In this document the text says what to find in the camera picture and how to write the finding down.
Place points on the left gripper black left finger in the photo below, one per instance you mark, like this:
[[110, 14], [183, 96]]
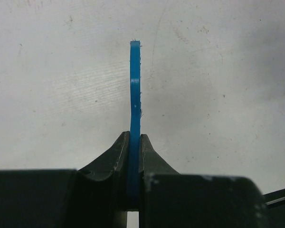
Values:
[[91, 197]]

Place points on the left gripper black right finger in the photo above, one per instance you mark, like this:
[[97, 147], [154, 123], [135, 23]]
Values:
[[169, 199]]

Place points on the blue hand brush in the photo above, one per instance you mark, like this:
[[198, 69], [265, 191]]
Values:
[[132, 189]]

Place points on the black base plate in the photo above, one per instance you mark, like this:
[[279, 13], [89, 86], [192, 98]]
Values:
[[275, 199]]

